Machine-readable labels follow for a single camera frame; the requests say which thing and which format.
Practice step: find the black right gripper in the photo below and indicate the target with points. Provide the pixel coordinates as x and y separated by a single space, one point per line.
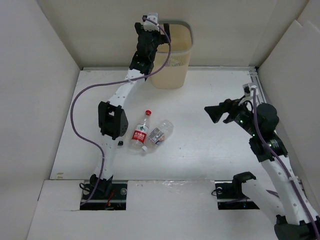
228 105

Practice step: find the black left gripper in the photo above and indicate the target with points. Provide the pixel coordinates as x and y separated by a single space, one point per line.
163 38

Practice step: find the clear bottle silver label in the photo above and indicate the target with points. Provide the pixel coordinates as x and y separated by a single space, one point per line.
158 136

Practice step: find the red label water bottle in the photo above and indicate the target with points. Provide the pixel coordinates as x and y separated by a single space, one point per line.
140 132

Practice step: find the blue label water bottle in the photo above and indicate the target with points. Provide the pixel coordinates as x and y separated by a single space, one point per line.
175 61

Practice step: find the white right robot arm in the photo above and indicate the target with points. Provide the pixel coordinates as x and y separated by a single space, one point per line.
287 207

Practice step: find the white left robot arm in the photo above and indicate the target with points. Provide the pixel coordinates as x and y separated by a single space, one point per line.
112 119

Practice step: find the beige plastic waste bin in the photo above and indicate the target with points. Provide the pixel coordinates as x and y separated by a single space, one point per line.
182 41

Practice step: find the small black cap cola bottle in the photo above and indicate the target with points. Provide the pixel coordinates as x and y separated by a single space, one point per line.
120 143

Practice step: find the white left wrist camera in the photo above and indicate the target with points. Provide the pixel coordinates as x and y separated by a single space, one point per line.
151 21

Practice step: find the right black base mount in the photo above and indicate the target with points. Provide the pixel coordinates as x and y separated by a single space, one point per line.
229 193

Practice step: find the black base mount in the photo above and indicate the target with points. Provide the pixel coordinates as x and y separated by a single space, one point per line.
109 196
229 193

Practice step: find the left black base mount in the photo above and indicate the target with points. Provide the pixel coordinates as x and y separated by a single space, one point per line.
109 196

